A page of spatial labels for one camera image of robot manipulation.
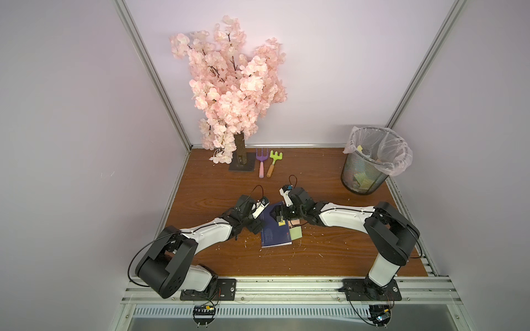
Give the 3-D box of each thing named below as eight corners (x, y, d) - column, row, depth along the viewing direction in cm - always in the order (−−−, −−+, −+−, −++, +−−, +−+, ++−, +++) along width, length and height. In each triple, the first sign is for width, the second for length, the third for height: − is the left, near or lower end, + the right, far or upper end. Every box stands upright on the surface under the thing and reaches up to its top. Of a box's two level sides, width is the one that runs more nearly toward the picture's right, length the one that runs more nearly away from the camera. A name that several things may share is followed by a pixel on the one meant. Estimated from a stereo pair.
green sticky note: (290, 240, 85) (290, 237, 83) (289, 229, 88) (289, 226, 86) (301, 240, 85) (302, 237, 83) (300, 229, 88) (301, 226, 86)
